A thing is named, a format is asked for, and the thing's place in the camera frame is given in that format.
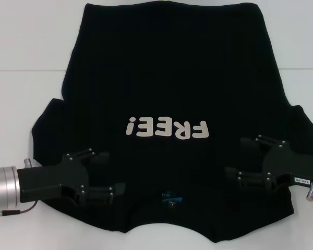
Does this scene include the thin dark left gripper cable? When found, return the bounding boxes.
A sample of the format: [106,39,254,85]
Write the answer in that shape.
[0,201,39,217]

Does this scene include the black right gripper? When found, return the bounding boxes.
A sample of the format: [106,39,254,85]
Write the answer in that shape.
[224,134,313,192]

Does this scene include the black shirt with FREE print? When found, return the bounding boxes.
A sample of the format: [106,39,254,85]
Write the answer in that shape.
[31,2,313,236]

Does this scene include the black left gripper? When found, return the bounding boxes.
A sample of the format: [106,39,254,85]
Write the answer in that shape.
[17,148,126,206]

